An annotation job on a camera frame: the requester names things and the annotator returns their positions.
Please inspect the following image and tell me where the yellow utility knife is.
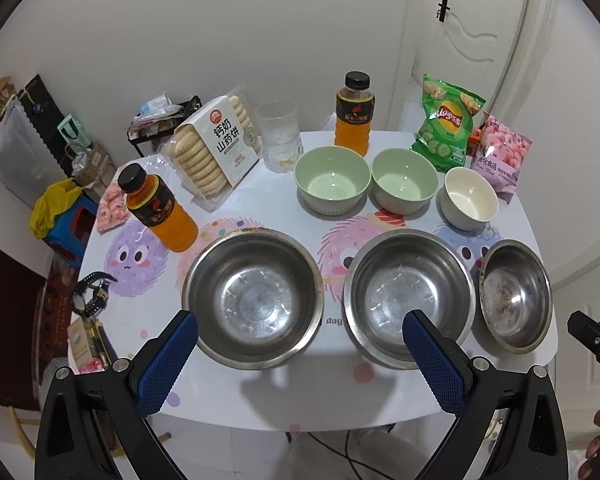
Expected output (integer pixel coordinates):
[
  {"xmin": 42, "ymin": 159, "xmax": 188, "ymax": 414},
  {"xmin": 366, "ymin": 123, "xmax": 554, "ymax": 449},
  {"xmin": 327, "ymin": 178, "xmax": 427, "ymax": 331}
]
[{"xmin": 94, "ymin": 321, "xmax": 117, "ymax": 368}]

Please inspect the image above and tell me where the yellow cloth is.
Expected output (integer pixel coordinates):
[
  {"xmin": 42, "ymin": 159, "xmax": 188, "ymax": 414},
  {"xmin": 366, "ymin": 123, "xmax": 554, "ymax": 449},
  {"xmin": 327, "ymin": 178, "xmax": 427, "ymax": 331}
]
[{"xmin": 28, "ymin": 178, "xmax": 82, "ymax": 240}]

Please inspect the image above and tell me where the orange snack packet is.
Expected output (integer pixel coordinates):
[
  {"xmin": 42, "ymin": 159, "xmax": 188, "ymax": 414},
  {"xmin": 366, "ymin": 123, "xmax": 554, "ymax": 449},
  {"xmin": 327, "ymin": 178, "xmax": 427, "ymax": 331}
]
[{"xmin": 467, "ymin": 128, "xmax": 482, "ymax": 157}]

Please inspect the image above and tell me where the clear drinking glass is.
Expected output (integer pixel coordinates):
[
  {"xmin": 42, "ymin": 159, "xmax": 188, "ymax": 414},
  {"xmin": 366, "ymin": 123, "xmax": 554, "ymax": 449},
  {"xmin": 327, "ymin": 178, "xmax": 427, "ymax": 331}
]
[{"xmin": 254, "ymin": 101, "xmax": 303, "ymax": 174}]

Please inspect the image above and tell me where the black wire rack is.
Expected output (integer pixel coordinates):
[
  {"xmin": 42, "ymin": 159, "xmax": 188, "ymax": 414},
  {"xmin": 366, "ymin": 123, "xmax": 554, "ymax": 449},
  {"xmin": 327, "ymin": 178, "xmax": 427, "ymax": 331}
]
[{"xmin": 126, "ymin": 96, "xmax": 202, "ymax": 157}]

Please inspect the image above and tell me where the large steel bowl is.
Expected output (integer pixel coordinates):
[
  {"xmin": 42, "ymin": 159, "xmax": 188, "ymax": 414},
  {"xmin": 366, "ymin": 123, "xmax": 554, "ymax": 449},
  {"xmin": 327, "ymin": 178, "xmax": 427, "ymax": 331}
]
[
  {"xmin": 181, "ymin": 228, "xmax": 324, "ymax": 370},
  {"xmin": 342, "ymin": 229, "xmax": 476, "ymax": 370}
]

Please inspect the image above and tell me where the orange drink bottle front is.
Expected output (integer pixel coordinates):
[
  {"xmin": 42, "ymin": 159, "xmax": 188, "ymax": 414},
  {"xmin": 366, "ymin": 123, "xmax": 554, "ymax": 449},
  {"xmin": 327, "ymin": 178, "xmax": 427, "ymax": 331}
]
[{"xmin": 118, "ymin": 162, "xmax": 198, "ymax": 252}]

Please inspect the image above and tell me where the small pink candy packet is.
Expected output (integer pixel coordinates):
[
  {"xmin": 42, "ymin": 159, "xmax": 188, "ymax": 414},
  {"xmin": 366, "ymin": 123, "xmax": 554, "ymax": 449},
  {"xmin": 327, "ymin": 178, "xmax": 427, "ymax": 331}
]
[{"xmin": 96, "ymin": 181, "xmax": 130, "ymax": 234}]

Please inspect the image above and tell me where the cream ceramic bowl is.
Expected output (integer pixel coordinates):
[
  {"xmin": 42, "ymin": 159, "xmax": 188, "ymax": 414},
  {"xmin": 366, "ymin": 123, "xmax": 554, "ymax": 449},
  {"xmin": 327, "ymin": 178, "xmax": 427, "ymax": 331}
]
[{"xmin": 439, "ymin": 168, "xmax": 498, "ymax": 233}]

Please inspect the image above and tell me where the black wristwatch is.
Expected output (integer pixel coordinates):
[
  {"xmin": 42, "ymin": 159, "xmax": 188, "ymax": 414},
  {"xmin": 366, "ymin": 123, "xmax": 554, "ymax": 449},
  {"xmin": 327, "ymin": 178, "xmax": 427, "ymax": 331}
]
[{"xmin": 72, "ymin": 271, "xmax": 118, "ymax": 318}]

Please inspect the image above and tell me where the pink snack bag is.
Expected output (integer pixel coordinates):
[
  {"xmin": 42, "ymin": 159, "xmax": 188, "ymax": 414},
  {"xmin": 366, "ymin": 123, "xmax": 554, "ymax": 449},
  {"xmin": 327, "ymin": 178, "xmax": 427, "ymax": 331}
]
[{"xmin": 470, "ymin": 114, "xmax": 532, "ymax": 204}]

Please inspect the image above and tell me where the green ceramic bowl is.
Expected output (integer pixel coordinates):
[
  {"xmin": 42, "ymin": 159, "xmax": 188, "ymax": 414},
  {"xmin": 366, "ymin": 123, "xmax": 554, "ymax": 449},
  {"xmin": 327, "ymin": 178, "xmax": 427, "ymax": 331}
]
[
  {"xmin": 370, "ymin": 148, "xmax": 439, "ymax": 216},
  {"xmin": 294, "ymin": 145, "xmax": 372, "ymax": 217}
]

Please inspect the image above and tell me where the white door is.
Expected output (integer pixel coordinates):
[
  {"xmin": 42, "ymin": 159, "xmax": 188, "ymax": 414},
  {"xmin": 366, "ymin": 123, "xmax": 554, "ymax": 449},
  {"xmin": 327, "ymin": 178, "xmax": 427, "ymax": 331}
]
[{"xmin": 387, "ymin": 0, "xmax": 559, "ymax": 131}]

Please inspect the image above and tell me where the small steel bowl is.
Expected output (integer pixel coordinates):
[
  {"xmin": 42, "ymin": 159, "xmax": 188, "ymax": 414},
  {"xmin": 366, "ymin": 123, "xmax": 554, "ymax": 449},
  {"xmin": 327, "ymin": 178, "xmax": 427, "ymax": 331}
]
[{"xmin": 478, "ymin": 240, "xmax": 553, "ymax": 354}]

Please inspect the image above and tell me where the biscuit box clear plastic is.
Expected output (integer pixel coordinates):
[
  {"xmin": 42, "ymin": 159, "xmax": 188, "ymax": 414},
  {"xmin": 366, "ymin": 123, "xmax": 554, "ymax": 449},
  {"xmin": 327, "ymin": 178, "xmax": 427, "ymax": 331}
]
[{"xmin": 160, "ymin": 86, "xmax": 262, "ymax": 212}]

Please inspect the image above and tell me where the orange drink bottle back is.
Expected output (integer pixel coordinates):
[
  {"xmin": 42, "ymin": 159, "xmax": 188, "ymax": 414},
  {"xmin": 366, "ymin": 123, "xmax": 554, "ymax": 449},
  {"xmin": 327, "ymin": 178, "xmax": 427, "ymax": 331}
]
[{"xmin": 334, "ymin": 70, "xmax": 375, "ymax": 156}]

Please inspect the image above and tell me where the green Lays chips bag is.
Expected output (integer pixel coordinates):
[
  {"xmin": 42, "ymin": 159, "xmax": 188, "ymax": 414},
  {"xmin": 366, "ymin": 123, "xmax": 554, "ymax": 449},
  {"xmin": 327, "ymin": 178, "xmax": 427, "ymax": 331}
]
[{"xmin": 411, "ymin": 75, "xmax": 486, "ymax": 172}]

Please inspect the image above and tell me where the orange drink bottle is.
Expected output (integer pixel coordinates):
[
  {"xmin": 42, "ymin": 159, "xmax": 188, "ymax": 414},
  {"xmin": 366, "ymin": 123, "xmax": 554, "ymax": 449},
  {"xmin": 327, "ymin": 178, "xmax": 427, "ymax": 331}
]
[
  {"xmin": 334, "ymin": 70, "xmax": 375, "ymax": 156},
  {"xmin": 118, "ymin": 162, "xmax": 198, "ymax": 252}
]

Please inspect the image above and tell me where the small cardboard box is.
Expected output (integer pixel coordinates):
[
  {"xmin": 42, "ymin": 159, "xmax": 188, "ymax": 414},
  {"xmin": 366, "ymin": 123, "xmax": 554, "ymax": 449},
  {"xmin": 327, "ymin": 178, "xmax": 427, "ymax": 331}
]
[{"xmin": 67, "ymin": 318, "xmax": 104, "ymax": 374}]

